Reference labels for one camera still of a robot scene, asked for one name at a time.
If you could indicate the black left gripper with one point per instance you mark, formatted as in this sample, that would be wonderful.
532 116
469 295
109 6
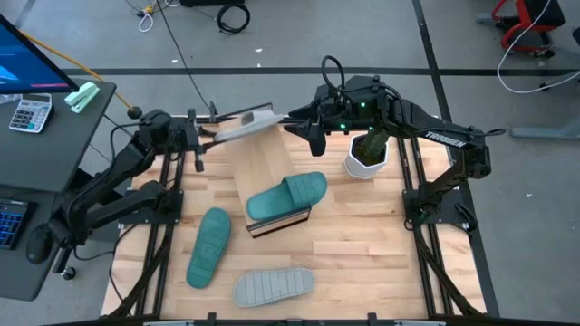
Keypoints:
183 136

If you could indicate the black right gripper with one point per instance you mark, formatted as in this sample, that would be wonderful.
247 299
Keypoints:
337 108

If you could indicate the grey rubber slide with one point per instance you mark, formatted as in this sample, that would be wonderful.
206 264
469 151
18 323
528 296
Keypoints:
274 286
249 127

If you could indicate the wooden shelf black metal frame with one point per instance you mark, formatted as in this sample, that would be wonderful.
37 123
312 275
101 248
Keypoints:
258 167

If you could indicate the green rubber slide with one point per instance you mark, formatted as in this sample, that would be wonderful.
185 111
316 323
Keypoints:
208 246
287 194

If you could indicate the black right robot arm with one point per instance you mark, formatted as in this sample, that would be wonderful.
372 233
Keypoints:
444 138

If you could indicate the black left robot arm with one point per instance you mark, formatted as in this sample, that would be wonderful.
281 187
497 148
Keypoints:
104 185

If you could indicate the green cactus plant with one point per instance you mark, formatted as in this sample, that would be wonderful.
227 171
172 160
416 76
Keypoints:
374 142

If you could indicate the white faceted plant pot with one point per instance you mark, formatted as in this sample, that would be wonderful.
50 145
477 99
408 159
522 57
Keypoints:
362 169

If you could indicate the mint green stapler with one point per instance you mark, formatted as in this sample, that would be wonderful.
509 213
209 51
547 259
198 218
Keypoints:
81 96

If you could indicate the yellow pole with black knob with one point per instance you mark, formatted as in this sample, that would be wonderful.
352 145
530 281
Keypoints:
81 68

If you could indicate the black office desk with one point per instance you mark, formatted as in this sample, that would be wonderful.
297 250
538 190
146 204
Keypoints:
54 149

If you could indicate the white desk calculator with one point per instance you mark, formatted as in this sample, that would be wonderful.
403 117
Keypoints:
29 113

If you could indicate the black caster wheel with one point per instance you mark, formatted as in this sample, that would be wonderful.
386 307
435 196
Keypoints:
69 273

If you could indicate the computer monitor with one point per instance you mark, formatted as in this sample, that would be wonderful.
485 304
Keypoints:
27 63

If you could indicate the black computer mouse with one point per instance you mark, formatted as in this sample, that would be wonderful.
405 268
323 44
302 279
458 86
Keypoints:
38 244

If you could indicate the backlit black keyboard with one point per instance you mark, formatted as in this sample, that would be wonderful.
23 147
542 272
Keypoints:
11 224

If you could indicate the red and black cart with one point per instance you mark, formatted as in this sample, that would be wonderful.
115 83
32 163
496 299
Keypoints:
521 27

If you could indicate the grey metal furniture foot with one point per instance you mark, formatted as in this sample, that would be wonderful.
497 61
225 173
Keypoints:
544 132

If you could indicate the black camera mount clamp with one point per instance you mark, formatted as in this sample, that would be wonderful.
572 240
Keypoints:
213 111

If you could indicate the black aluminium rig frame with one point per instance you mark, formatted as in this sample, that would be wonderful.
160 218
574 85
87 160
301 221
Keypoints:
426 271

